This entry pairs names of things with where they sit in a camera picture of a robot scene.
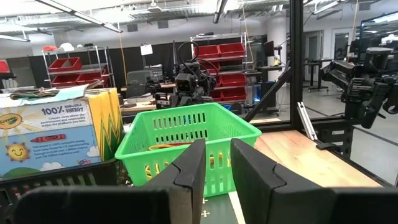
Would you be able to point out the red cap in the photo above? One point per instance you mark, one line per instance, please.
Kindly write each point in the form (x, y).
(49, 48)

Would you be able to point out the black background storage rack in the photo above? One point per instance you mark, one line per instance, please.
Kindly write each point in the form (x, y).
(245, 46)

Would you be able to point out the black diagonal rig brace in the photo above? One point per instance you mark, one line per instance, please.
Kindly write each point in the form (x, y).
(267, 96)

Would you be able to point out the red rubber band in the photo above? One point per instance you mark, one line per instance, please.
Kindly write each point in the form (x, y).
(180, 144)

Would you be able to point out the white helmet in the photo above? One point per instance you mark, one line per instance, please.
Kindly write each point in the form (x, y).
(66, 47)

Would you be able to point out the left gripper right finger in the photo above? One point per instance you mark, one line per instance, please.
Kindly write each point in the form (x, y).
(295, 205)

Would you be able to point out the yellow rubber band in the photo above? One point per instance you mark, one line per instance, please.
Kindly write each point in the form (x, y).
(148, 170)

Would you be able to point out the green plastic basket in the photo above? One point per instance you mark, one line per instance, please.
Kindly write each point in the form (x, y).
(245, 132)

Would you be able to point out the black vertical rig post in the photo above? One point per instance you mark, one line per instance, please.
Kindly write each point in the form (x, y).
(296, 62)

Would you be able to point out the silver metal bracket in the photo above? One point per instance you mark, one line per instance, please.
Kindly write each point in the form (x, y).
(306, 121)

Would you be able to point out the grey office chair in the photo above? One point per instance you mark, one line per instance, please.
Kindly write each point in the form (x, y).
(138, 82)

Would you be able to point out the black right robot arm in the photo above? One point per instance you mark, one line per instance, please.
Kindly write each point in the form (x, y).
(339, 73)

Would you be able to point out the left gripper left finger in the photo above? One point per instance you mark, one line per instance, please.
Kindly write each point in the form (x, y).
(124, 205)

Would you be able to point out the long ceiling light fixture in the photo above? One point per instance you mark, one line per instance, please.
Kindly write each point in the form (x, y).
(81, 16)
(219, 11)

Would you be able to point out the black background robot arm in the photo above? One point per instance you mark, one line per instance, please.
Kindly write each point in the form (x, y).
(192, 87)

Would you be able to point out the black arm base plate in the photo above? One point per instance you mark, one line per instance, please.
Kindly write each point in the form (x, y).
(335, 137)

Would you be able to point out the red storage bin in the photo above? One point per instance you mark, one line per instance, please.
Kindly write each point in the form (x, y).
(231, 49)
(234, 94)
(63, 80)
(207, 51)
(65, 63)
(233, 80)
(91, 77)

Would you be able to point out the white paper sign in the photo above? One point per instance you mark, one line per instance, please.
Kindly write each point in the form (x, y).
(146, 49)

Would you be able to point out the orange rubber band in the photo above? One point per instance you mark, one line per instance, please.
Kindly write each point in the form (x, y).
(160, 146)

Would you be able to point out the black plastic basket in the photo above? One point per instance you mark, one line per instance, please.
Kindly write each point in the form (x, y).
(77, 175)

